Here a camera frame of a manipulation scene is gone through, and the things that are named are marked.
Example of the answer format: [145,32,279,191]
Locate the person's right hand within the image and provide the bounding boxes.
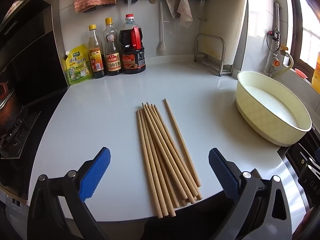
[292,205,320,240]

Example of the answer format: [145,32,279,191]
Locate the yellow-capped soy sauce bottle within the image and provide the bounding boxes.
[103,17,123,76]

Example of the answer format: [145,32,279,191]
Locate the cream round basin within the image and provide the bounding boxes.
[236,71,313,147]

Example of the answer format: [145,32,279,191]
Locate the small yellow-capped vinegar bottle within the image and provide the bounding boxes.
[88,24,106,79]

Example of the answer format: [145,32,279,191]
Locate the green yellow seasoning pouch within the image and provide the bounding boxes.
[62,44,93,85]

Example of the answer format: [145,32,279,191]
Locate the dark window frame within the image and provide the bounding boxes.
[285,0,320,70]

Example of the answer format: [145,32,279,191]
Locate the large red-handled soy sauce jug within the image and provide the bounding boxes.
[119,14,146,75]

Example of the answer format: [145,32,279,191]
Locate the white cutting board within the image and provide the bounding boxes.
[200,0,248,66]

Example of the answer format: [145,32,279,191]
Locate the white-handled dish brush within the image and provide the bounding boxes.
[156,0,167,54]

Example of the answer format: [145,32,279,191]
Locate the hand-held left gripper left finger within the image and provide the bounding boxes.
[27,147,111,240]

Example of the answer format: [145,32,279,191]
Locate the red cooking pot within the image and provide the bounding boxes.
[0,81,22,130]

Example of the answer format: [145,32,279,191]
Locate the yellow detergent bottle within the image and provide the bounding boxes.
[311,51,320,87]

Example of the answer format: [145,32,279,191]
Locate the black range hood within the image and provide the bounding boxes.
[0,0,70,105]

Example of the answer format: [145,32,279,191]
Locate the beige hanging rag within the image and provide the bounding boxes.
[164,0,193,28]

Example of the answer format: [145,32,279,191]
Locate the metal board rack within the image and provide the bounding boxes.
[194,33,234,77]

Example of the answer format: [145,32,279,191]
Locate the black cabled gas device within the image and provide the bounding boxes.
[266,28,282,53]

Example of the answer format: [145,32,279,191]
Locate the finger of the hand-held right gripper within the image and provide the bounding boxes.
[299,149,320,178]

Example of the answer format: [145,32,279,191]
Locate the pile of wooden chopsticks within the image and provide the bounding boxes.
[136,98,202,218]

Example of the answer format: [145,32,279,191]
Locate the metal gas pipe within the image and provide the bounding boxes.
[274,2,281,33]

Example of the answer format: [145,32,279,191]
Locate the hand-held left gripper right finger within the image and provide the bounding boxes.
[208,148,293,240]

